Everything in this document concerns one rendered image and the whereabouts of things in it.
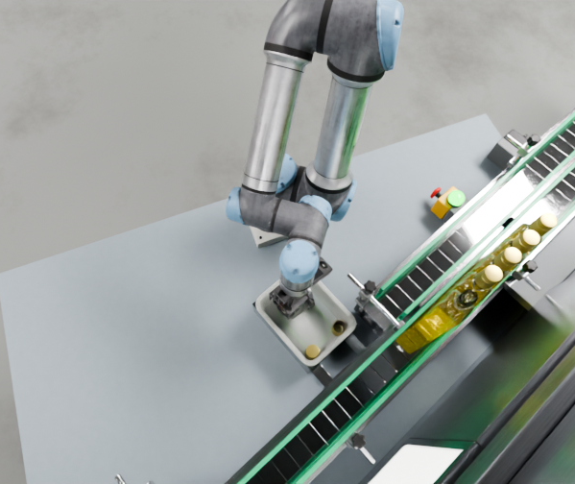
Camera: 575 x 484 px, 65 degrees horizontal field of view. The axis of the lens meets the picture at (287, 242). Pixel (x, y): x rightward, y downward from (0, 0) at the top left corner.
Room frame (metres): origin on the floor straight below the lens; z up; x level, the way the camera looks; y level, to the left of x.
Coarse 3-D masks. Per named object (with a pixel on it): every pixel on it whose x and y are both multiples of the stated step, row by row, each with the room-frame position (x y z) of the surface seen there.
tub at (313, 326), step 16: (272, 288) 0.34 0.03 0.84; (320, 288) 0.35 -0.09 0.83; (256, 304) 0.30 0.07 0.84; (272, 304) 0.32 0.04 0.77; (320, 304) 0.32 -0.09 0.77; (336, 304) 0.30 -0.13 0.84; (272, 320) 0.26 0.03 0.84; (288, 320) 0.28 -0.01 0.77; (304, 320) 0.28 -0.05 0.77; (320, 320) 0.28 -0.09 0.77; (336, 320) 0.28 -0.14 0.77; (352, 320) 0.26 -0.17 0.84; (288, 336) 0.23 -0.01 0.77; (304, 336) 0.23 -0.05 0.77; (320, 336) 0.24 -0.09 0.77; (336, 336) 0.24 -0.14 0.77; (304, 352) 0.19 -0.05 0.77; (320, 352) 0.19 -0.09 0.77
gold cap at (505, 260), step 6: (504, 252) 0.33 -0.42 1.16; (510, 252) 0.33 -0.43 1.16; (516, 252) 0.33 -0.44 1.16; (498, 258) 0.33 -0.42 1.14; (504, 258) 0.32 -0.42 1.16; (510, 258) 0.32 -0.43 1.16; (516, 258) 0.32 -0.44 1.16; (498, 264) 0.32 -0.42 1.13; (504, 264) 0.31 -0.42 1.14; (510, 264) 0.31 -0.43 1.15; (504, 270) 0.31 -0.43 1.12
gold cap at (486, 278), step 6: (486, 270) 0.29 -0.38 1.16; (492, 270) 0.29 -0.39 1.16; (498, 270) 0.29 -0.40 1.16; (480, 276) 0.29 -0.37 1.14; (486, 276) 0.28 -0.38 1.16; (492, 276) 0.28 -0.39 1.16; (498, 276) 0.28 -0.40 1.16; (480, 282) 0.28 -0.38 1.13; (486, 282) 0.27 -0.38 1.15; (492, 282) 0.27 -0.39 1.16; (486, 288) 0.27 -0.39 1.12
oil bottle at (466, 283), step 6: (468, 276) 0.31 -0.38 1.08; (474, 276) 0.30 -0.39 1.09; (462, 282) 0.29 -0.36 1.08; (468, 282) 0.29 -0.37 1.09; (456, 288) 0.28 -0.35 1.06; (462, 288) 0.28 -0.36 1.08; (468, 288) 0.28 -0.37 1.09; (444, 294) 0.31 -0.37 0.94; (480, 294) 0.27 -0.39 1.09; (486, 294) 0.27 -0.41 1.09; (438, 300) 0.31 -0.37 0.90; (480, 300) 0.26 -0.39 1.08; (474, 306) 0.25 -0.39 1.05
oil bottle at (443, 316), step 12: (444, 300) 0.25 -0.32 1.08; (432, 312) 0.24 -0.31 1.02; (444, 312) 0.23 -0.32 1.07; (456, 312) 0.23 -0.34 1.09; (468, 312) 0.23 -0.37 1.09; (420, 324) 0.24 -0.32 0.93; (432, 324) 0.23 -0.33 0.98; (444, 324) 0.22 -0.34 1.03; (456, 324) 0.21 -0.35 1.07; (432, 336) 0.21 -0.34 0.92
